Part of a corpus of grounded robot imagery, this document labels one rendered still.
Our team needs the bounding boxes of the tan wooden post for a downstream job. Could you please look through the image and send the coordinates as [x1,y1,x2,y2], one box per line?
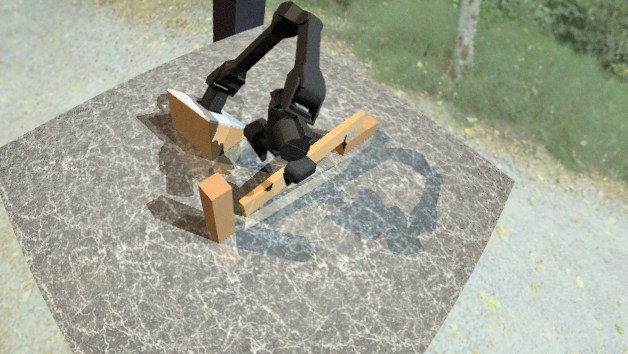
[198,116,378,243]

